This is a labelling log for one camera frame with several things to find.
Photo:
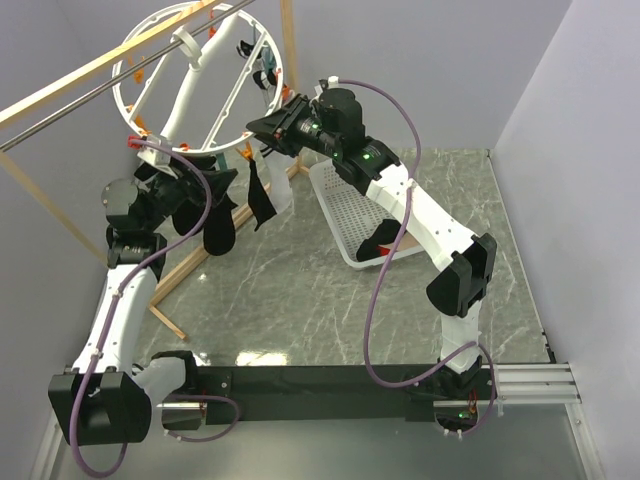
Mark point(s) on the black striped sock at left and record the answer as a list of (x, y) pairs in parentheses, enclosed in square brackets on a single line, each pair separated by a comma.
[(219, 232)]

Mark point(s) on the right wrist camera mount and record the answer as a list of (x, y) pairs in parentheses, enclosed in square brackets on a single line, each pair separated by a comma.
[(325, 84)]

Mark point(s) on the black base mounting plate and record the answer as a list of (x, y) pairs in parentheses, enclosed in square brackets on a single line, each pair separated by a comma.
[(382, 404)]

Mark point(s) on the black beige red sock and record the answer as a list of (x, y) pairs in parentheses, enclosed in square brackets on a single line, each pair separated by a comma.
[(378, 244)]

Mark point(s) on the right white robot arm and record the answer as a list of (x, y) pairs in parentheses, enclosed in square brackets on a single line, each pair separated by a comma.
[(332, 124)]

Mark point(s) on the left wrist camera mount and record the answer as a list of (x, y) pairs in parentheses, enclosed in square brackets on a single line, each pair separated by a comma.
[(157, 153)]

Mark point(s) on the white round clip hanger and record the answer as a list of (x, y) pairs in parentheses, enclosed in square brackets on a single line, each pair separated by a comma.
[(261, 47)]

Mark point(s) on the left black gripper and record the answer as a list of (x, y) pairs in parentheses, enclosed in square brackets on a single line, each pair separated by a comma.
[(218, 182)]

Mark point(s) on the white striped hanging sock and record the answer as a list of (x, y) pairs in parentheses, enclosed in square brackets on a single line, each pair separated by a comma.
[(281, 194)]

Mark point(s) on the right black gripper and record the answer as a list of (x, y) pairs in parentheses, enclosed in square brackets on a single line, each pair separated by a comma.
[(276, 130)]

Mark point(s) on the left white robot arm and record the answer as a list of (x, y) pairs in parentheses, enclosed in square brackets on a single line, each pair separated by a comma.
[(97, 401)]

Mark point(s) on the white plastic mesh basket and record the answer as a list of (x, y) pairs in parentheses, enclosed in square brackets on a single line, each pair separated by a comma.
[(351, 217)]

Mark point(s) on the wooden rack frame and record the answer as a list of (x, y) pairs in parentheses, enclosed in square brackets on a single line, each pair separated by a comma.
[(287, 77)]

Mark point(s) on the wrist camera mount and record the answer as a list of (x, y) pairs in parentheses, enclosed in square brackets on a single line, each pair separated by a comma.
[(157, 153), (325, 84)]

